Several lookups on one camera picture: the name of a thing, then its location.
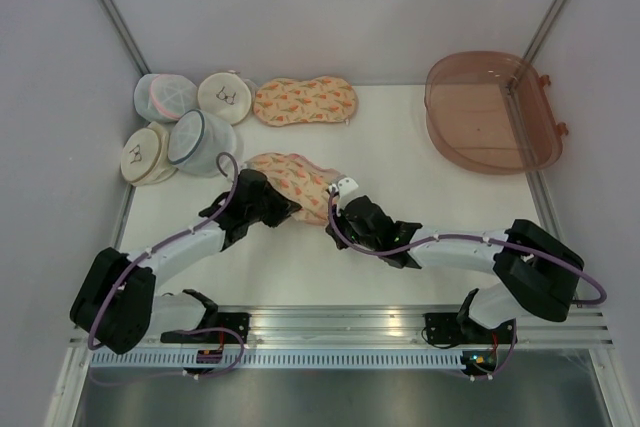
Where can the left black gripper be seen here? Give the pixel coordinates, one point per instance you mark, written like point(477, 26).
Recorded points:
point(283, 207)

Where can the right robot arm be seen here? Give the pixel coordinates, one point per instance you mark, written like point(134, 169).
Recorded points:
point(536, 274)

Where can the white slotted cable duct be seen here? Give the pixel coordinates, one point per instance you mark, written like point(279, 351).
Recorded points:
point(283, 358)

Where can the pink transparent plastic basket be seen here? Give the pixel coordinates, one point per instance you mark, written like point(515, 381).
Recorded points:
point(488, 112)

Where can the white mesh bag blue trim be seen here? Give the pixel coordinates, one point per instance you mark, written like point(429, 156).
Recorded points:
point(197, 139)

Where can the aluminium frame post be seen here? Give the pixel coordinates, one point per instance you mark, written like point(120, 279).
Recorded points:
point(122, 31)
point(560, 2)

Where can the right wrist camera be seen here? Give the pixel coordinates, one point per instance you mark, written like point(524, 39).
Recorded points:
point(344, 188)

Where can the right aluminium frame post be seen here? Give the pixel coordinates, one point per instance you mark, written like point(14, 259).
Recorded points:
point(560, 2)

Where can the beige round bag front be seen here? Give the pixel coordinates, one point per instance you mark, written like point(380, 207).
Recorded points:
point(144, 159)

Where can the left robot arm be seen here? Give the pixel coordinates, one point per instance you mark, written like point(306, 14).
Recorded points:
point(118, 304)

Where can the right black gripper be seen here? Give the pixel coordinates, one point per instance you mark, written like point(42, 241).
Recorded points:
point(339, 217)

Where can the floral mesh laundry bag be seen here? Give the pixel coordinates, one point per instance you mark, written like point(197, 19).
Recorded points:
point(299, 180)

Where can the beige round bag rear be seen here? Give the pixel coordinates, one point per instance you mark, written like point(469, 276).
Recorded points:
point(227, 95)

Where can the white mesh bag pink trim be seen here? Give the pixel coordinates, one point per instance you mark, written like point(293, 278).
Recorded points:
point(164, 98)

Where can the left aluminium frame post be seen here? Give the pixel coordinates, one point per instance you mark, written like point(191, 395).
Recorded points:
point(122, 31)

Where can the beige round bag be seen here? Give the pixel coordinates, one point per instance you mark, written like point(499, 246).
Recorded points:
point(144, 159)
point(227, 95)

